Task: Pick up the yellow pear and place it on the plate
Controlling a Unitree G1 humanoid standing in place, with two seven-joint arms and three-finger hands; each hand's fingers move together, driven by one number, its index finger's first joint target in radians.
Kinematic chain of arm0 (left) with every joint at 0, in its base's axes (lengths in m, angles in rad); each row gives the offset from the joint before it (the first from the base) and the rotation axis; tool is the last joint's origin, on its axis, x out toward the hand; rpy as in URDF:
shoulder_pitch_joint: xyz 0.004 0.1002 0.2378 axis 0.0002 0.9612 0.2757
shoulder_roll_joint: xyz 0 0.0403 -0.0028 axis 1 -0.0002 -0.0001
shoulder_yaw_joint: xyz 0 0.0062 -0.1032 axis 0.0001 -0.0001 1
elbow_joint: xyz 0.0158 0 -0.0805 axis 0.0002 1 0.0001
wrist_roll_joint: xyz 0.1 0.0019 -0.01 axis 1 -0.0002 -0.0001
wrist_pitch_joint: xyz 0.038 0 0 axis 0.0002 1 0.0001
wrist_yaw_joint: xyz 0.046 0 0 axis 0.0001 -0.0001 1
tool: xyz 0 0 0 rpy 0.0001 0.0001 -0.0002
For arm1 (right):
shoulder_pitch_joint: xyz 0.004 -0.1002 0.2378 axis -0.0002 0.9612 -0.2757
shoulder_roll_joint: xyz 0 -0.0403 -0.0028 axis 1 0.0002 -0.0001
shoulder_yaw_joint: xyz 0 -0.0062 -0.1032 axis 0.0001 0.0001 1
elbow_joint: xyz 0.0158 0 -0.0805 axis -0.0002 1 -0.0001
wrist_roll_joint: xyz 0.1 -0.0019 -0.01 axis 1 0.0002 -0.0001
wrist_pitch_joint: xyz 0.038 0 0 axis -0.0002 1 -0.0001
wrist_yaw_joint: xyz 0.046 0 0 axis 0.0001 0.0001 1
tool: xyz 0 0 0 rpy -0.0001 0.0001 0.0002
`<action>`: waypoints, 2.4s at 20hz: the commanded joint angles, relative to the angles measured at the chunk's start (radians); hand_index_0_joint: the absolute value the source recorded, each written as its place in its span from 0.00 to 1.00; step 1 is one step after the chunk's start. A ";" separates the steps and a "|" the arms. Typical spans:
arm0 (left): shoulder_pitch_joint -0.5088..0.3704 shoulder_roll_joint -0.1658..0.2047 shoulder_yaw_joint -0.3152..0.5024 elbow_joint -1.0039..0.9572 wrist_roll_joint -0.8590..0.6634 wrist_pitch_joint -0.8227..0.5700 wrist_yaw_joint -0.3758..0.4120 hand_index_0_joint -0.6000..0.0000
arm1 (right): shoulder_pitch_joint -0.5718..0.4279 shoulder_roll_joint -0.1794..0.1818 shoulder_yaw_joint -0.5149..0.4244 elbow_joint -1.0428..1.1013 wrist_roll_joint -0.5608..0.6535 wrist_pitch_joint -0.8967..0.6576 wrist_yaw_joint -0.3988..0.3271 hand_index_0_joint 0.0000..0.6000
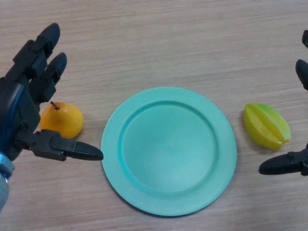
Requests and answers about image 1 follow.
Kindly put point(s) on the green round plate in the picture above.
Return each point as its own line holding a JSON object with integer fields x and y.
{"x": 168, "y": 154}

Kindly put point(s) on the yellow green starfruit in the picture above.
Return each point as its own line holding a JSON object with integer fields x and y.
{"x": 264, "y": 127}

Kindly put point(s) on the yellow pear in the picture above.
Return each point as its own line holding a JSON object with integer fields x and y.
{"x": 65, "y": 120}

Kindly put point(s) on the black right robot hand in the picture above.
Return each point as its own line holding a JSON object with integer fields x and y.
{"x": 279, "y": 166}

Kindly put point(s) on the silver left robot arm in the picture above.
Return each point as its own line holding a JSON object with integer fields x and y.
{"x": 4, "y": 185}

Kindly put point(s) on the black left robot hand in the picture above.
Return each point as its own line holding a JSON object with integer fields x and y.
{"x": 19, "y": 108}

